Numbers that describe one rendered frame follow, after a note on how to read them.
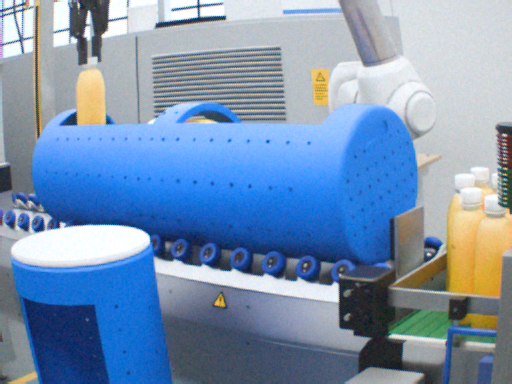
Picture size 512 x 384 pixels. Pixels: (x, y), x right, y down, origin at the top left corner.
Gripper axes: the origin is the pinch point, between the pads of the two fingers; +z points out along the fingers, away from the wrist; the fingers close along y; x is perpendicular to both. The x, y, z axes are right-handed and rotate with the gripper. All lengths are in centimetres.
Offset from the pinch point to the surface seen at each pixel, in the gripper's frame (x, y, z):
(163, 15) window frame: -226, -250, -21
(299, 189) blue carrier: 68, 13, 28
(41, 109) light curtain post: -66, -32, 16
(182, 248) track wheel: 36, 9, 41
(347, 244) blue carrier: 75, 10, 37
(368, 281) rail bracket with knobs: 87, 22, 39
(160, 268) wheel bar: 30, 10, 46
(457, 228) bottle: 98, 12, 32
